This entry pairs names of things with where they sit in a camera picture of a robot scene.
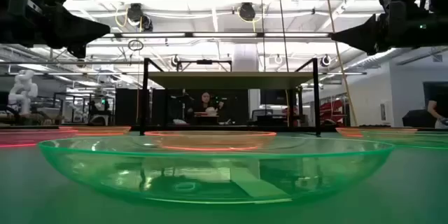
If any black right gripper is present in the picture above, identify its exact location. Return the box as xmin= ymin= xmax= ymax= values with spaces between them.
xmin=330 ymin=4 xmax=431 ymax=57

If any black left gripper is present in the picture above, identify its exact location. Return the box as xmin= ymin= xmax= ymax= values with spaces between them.
xmin=15 ymin=2 xmax=111 ymax=60

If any orange translucent plastic plate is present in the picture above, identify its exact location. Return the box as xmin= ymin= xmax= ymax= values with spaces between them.
xmin=58 ymin=125 xmax=132 ymax=137
xmin=143 ymin=129 xmax=277 ymax=152
xmin=335 ymin=127 xmax=419 ymax=139

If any pink translucent plastic plate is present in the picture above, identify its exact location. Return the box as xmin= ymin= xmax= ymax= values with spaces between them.
xmin=0 ymin=128 xmax=78 ymax=148

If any green translucent plastic plate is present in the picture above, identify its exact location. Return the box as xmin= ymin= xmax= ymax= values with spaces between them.
xmin=37 ymin=136 xmax=396 ymax=206
xmin=360 ymin=129 xmax=448 ymax=150

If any red bin storage rack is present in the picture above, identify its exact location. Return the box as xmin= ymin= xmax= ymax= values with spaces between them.
xmin=318 ymin=98 xmax=347 ymax=126

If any white humanoid robot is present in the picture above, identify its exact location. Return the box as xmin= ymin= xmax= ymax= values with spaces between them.
xmin=7 ymin=69 xmax=39 ymax=117

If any black cabinet row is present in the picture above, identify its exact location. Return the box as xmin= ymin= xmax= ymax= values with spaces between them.
xmin=115 ymin=87 xmax=250 ymax=126

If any black bulky bag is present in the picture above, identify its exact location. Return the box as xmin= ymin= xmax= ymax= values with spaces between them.
xmin=401 ymin=108 xmax=438 ymax=129

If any person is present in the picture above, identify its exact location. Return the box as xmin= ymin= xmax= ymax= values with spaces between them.
xmin=426 ymin=98 xmax=448 ymax=130
xmin=188 ymin=91 xmax=228 ymax=125

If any black monitor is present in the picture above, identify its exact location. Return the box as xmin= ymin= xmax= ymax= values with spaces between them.
xmin=260 ymin=88 xmax=290 ymax=106

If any long ceiling light bar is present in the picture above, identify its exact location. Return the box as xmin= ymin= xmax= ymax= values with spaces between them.
xmin=87 ymin=31 xmax=332 ymax=39

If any green table mat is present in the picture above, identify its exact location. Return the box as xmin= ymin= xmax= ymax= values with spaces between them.
xmin=0 ymin=131 xmax=448 ymax=224

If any yellow hanging cable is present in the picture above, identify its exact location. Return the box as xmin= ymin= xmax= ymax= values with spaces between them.
xmin=322 ymin=0 xmax=358 ymax=127

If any black hanging cable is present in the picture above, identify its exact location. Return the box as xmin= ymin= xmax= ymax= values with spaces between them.
xmin=275 ymin=0 xmax=290 ymax=73

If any black camera rig frame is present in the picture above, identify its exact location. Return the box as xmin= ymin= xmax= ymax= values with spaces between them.
xmin=176 ymin=58 xmax=233 ymax=73

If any wooden shelf with black frame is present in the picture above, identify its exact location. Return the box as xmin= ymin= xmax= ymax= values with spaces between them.
xmin=139 ymin=57 xmax=322 ymax=137

